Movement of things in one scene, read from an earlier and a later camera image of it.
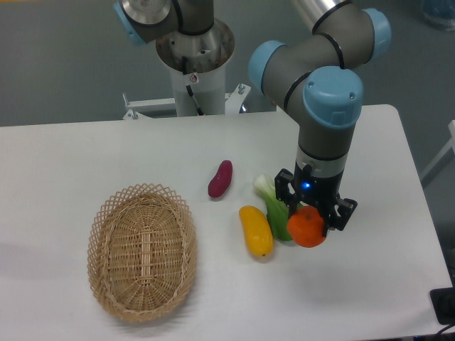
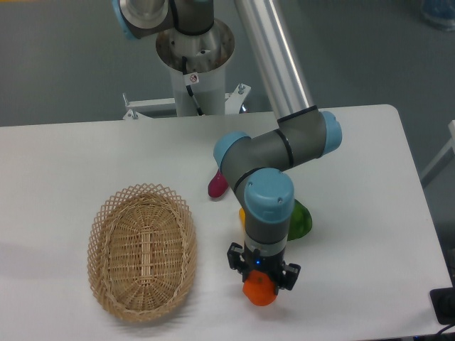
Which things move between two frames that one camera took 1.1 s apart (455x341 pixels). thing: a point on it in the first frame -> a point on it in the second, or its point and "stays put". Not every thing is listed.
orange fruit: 306,226 -> 259,288
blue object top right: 440,13 stays put
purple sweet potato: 220,182 stays put
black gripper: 312,190 -> 254,261
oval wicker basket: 142,251 stays put
